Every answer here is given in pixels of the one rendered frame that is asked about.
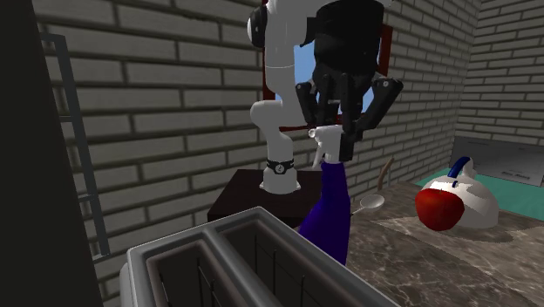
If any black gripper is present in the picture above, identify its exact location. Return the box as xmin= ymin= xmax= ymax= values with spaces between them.
xmin=295 ymin=0 xmax=405 ymax=163

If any silver toaster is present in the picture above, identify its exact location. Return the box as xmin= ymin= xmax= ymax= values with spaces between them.
xmin=119 ymin=205 xmax=401 ymax=307

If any red framed window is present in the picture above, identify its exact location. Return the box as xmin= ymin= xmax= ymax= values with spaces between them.
xmin=261 ymin=23 xmax=395 ymax=133

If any silver spoon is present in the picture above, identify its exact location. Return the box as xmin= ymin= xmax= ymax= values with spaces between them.
xmin=350 ymin=194 xmax=386 ymax=216

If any red apple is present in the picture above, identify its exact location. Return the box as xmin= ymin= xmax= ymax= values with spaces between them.
xmin=414 ymin=188 xmax=466 ymax=232

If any grey metal frame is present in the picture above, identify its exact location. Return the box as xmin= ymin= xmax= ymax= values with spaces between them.
xmin=39 ymin=32 xmax=112 ymax=262

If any dark robot stand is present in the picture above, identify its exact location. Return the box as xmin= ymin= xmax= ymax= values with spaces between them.
xmin=207 ymin=167 xmax=325 ymax=229

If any blue spray bottle white head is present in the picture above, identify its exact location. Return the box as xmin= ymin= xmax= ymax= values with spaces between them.
xmin=298 ymin=124 xmax=354 ymax=267

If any white kettle blue handle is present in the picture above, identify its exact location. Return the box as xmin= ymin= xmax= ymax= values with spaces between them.
xmin=420 ymin=155 xmax=500 ymax=231

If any grey flat box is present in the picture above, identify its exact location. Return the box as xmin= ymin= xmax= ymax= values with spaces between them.
xmin=449 ymin=135 xmax=544 ymax=188

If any tall black cabinet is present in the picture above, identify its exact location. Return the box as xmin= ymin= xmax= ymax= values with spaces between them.
xmin=0 ymin=0 xmax=105 ymax=307

